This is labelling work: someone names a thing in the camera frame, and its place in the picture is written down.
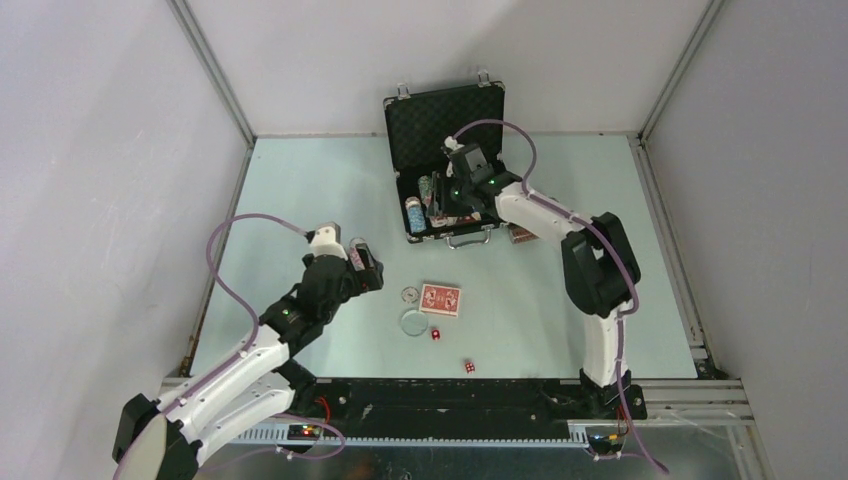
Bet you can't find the green poker chip stack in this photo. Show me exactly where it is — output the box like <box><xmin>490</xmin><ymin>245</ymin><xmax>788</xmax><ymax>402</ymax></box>
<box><xmin>417</xmin><ymin>175</ymin><xmax>434</xmax><ymax>207</ymax></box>

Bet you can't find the single white grey chip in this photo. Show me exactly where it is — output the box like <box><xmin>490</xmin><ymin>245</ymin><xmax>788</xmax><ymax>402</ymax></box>
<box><xmin>401</xmin><ymin>286</ymin><xmax>420</xmax><ymax>304</ymax></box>

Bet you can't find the red playing card deck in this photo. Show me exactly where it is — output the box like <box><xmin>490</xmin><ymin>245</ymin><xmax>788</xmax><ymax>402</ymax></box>
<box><xmin>419</xmin><ymin>284</ymin><xmax>461</xmax><ymax>317</ymax></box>

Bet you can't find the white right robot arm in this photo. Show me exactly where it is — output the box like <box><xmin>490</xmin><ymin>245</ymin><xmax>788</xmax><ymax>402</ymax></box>
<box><xmin>428</xmin><ymin>152</ymin><xmax>641</xmax><ymax>419</ymax></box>

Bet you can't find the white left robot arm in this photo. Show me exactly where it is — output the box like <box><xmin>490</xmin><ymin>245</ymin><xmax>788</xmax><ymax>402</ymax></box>
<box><xmin>112</xmin><ymin>245</ymin><xmax>384</xmax><ymax>479</ymax></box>

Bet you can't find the blue poker chip stack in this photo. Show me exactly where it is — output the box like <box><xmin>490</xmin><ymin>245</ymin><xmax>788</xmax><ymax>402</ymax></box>
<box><xmin>404</xmin><ymin>196</ymin><xmax>427</xmax><ymax>234</ymax></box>

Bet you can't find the orange black chip stack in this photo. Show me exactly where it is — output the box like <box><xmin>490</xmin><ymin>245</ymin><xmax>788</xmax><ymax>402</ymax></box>
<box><xmin>508</xmin><ymin>224</ymin><xmax>537</xmax><ymax>244</ymax></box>

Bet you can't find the black aluminium poker case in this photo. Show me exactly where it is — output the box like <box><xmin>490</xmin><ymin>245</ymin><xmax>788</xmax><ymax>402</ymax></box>
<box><xmin>383</xmin><ymin>75</ymin><xmax>506</xmax><ymax>249</ymax></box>

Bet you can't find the clear round dealer button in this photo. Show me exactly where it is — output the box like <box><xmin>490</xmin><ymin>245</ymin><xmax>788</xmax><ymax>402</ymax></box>
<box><xmin>399</xmin><ymin>309</ymin><xmax>429</xmax><ymax>337</ymax></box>

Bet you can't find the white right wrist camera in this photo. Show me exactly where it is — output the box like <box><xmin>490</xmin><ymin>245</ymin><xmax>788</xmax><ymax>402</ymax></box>
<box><xmin>443</xmin><ymin>136</ymin><xmax>488</xmax><ymax>177</ymax></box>

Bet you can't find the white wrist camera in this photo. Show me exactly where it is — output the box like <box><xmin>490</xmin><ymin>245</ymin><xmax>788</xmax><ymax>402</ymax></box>
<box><xmin>443</xmin><ymin>136</ymin><xmax>488</xmax><ymax>177</ymax></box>
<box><xmin>306</xmin><ymin>222</ymin><xmax>348</xmax><ymax>261</ymax></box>

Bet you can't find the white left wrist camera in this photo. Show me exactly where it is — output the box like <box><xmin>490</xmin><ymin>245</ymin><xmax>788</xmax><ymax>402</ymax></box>
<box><xmin>306</xmin><ymin>222</ymin><xmax>348</xmax><ymax>261</ymax></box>

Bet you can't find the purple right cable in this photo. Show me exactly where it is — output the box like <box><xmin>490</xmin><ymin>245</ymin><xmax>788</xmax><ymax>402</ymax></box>
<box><xmin>452</xmin><ymin>119</ymin><xmax>669</xmax><ymax>475</ymax></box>

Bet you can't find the purple cable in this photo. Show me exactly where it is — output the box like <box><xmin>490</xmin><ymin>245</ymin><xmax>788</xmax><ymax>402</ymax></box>
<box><xmin>119</xmin><ymin>213</ymin><xmax>347</xmax><ymax>480</ymax></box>
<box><xmin>452</xmin><ymin>119</ymin><xmax>669</xmax><ymax>475</ymax></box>

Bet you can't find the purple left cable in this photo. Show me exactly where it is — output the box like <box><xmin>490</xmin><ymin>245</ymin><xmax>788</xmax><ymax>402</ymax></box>
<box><xmin>119</xmin><ymin>213</ymin><xmax>347</xmax><ymax>480</ymax></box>

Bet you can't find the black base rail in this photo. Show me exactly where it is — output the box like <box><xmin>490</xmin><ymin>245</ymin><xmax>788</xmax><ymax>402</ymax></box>
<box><xmin>252</xmin><ymin>377</ymin><xmax>647</xmax><ymax>442</ymax></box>

